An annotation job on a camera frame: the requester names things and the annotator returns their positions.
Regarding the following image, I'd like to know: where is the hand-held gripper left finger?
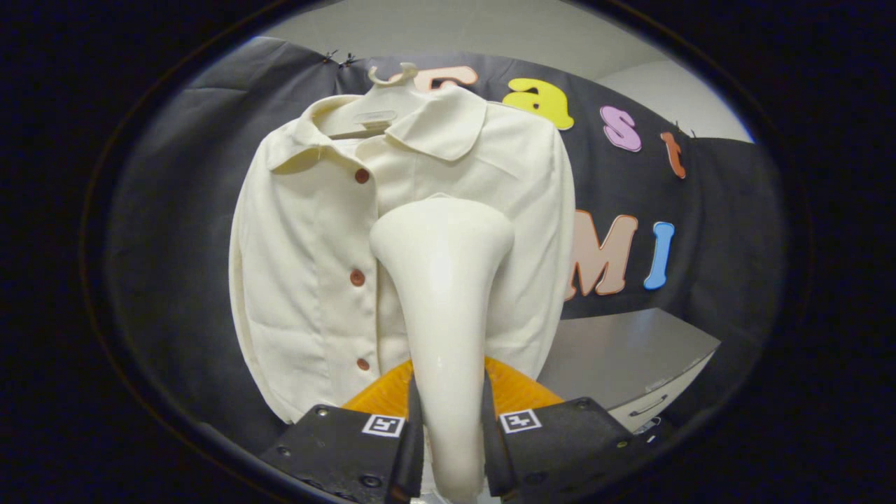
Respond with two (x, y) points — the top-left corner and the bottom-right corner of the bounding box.
(259, 358), (426, 504)

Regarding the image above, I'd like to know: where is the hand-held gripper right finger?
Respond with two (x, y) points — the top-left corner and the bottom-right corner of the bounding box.
(480, 356), (662, 501)

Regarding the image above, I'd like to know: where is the cream button-up shirt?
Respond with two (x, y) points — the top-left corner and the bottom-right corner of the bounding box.
(229, 85), (576, 424)

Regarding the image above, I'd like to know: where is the white garment steamer head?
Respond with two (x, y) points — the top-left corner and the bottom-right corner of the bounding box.
(369, 196), (516, 501)

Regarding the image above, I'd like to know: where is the cream plastic clothes hanger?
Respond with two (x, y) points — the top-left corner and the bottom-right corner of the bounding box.
(318, 63), (421, 139)

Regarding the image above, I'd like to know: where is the grey-topped white cabinet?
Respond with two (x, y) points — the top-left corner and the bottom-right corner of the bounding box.
(535, 308), (722, 431)

